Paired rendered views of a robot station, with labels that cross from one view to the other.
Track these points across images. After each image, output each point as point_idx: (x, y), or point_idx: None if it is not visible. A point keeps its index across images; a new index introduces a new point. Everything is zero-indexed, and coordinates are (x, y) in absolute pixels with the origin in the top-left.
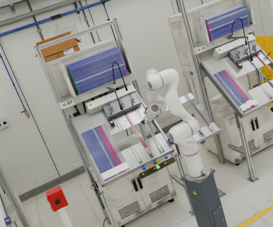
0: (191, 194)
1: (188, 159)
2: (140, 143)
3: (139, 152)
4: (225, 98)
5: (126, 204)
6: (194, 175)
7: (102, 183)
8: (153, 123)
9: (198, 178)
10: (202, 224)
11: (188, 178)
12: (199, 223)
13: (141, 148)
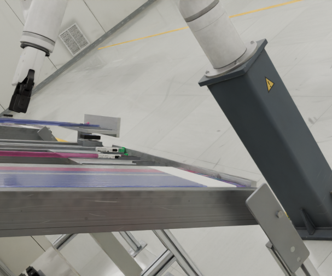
0: (268, 97)
1: (222, 8)
2: (72, 158)
3: (111, 162)
4: None
5: None
6: (244, 46)
7: (252, 187)
8: None
9: (251, 41)
10: (308, 159)
11: (248, 54)
12: (304, 165)
13: (96, 160)
